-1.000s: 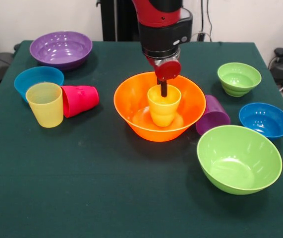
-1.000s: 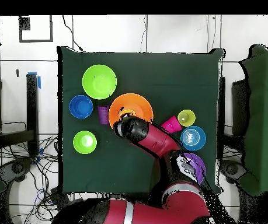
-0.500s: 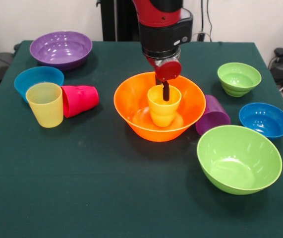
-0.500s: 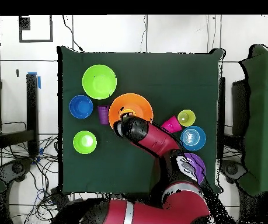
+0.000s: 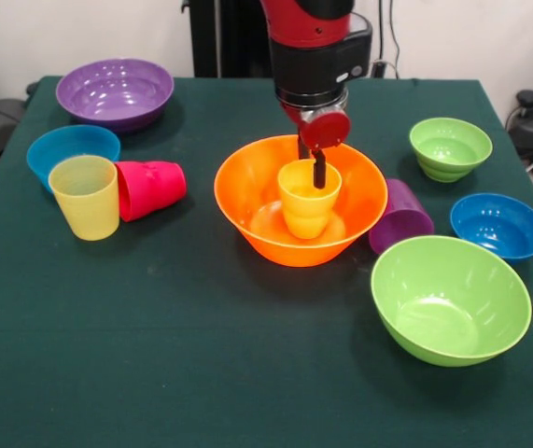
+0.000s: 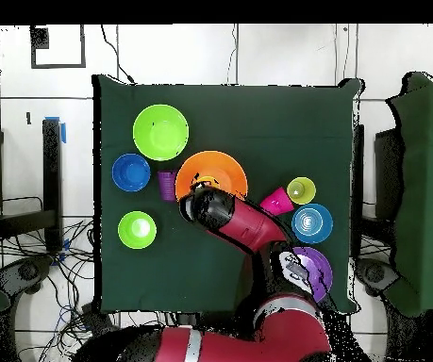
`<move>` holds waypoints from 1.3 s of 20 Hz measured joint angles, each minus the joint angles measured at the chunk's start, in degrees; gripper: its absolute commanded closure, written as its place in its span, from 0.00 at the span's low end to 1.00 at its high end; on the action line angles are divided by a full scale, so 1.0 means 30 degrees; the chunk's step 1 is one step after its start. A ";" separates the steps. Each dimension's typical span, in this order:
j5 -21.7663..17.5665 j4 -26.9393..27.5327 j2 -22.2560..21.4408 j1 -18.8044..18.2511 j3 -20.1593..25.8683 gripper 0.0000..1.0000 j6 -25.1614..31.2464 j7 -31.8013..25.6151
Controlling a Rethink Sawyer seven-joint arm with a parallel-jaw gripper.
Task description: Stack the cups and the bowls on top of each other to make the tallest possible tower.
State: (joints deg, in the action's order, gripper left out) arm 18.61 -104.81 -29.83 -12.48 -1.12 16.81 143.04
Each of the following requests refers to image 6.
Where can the red cup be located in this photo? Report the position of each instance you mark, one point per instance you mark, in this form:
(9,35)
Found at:
(276,203)

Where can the black wheeled base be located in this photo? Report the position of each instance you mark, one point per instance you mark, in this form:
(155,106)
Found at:
(23,272)

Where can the purple cup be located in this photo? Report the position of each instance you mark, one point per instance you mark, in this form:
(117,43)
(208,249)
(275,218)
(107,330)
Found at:
(166,186)

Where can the light blue bowl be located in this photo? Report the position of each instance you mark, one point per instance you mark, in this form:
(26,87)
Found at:
(312,223)

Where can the black post with blue tape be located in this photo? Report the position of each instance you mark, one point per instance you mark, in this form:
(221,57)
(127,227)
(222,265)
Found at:
(52,181)

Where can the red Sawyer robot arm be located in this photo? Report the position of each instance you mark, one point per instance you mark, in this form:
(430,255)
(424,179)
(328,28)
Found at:
(246,226)

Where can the dark blue bowl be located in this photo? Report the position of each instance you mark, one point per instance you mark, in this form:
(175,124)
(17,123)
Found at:
(131,172)

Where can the large purple bowl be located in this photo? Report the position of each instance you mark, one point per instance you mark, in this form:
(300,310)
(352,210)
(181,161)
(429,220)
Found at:
(319,267)

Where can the large green bowl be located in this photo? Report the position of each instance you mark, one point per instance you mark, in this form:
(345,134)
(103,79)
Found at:
(160,132)

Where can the yellow cup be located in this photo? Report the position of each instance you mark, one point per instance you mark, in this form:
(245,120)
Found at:
(208,180)

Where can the dark green table cloth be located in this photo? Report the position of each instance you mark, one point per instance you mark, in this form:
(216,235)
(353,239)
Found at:
(238,120)

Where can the small green bowl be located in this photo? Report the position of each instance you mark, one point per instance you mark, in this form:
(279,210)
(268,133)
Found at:
(137,229)

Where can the translucent yellow-green cup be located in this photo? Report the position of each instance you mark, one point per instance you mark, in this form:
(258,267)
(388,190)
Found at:
(301,190)

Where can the grey wheeled base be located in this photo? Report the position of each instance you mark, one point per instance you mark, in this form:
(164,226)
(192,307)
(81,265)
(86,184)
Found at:
(376,274)

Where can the large orange bowl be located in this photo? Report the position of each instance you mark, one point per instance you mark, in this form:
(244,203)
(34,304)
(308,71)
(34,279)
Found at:
(216,166)

